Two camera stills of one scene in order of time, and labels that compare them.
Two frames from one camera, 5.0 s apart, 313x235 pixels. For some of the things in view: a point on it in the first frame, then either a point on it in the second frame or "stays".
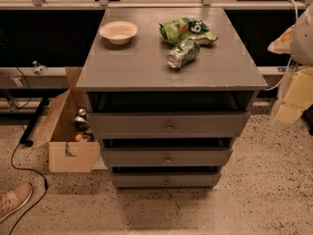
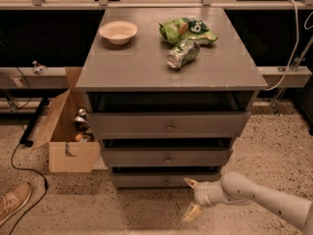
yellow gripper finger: x=297 y=96 -> x=193 y=212
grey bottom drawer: x=166 y=179 stays
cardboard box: x=66 y=154 stays
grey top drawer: x=169 y=125 stays
